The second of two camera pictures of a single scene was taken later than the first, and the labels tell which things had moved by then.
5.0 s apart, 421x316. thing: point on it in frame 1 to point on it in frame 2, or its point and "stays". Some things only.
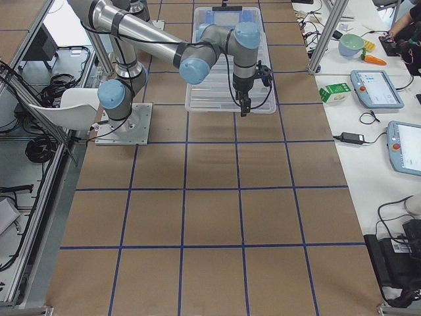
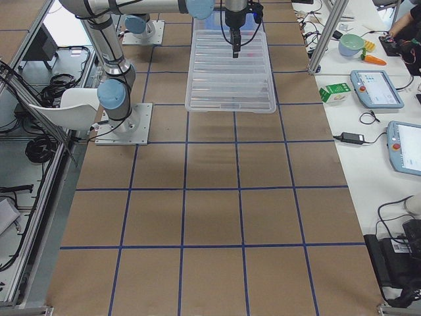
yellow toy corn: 370,46 stays
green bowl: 350,45 stays
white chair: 78,108 stays
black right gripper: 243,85 to 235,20
